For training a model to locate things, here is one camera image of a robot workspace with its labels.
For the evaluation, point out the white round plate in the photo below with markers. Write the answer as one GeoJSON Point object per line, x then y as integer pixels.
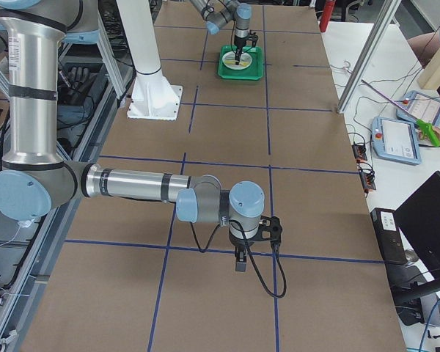
{"type": "Point", "coordinates": [229, 61]}

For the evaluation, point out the green plastic tray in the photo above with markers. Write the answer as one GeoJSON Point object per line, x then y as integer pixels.
{"type": "Point", "coordinates": [253, 73]}

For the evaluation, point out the red fire extinguisher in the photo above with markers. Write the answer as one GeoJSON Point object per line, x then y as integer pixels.
{"type": "Point", "coordinates": [326, 15]}

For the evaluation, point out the lower black orange connector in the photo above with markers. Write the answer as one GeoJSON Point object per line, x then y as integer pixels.
{"type": "Point", "coordinates": [367, 177]}

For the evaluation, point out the black orange connector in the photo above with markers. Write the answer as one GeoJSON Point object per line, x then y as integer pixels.
{"type": "Point", "coordinates": [359, 152]}
{"type": "Point", "coordinates": [367, 177]}

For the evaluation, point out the black computer box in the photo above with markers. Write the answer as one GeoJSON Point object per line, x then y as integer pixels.
{"type": "Point", "coordinates": [388, 236]}

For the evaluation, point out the upper black orange connector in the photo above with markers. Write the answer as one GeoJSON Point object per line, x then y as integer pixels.
{"type": "Point", "coordinates": [359, 152]}

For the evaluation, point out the near blue teach pendant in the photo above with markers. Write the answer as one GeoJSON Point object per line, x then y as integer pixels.
{"type": "Point", "coordinates": [395, 140]}

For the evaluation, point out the blue teach pendant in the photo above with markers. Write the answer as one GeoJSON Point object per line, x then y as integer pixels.
{"type": "Point", "coordinates": [419, 106]}
{"type": "Point", "coordinates": [395, 140]}

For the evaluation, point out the far blue teach pendant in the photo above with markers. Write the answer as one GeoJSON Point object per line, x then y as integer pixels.
{"type": "Point", "coordinates": [419, 106]}

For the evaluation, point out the black laptop monitor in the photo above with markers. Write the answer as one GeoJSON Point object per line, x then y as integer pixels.
{"type": "Point", "coordinates": [419, 219]}

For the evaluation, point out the green grabber stick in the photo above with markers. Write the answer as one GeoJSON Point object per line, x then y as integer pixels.
{"type": "Point", "coordinates": [425, 127]}

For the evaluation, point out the white camera post base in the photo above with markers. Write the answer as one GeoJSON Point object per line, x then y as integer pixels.
{"type": "Point", "coordinates": [153, 97]}

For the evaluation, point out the aluminium frame post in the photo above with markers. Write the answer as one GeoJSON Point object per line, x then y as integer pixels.
{"type": "Point", "coordinates": [377, 32]}

